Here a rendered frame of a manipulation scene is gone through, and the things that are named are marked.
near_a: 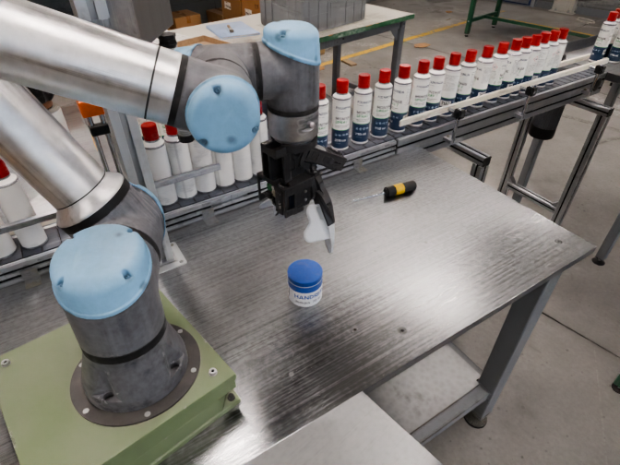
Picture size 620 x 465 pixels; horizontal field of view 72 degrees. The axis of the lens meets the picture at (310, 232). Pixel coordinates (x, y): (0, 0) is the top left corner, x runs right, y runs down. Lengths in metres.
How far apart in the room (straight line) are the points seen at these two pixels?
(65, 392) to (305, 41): 0.60
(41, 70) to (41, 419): 0.47
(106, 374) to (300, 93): 0.46
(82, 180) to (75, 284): 0.16
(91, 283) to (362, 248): 0.63
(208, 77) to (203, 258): 0.61
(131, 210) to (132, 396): 0.26
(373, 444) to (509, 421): 1.14
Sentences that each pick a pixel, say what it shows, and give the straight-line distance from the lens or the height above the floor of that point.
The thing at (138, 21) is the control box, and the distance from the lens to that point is 0.79.
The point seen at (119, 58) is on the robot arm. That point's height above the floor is 1.37.
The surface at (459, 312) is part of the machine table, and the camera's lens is 0.92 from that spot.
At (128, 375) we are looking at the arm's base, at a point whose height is 0.98.
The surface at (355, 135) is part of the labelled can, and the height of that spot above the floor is 0.91.
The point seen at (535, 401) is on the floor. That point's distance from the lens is 1.91.
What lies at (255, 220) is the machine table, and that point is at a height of 0.83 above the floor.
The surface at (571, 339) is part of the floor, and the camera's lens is 2.17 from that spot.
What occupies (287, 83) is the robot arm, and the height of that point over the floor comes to 1.29.
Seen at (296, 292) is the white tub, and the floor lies 0.87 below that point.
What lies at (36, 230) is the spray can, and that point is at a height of 0.92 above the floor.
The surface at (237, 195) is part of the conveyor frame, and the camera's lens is 1.13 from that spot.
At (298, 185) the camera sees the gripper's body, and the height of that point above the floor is 1.13.
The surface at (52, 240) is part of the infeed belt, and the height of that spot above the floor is 0.88.
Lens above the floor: 1.49
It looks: 39 degrees down
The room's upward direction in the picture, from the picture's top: straight up
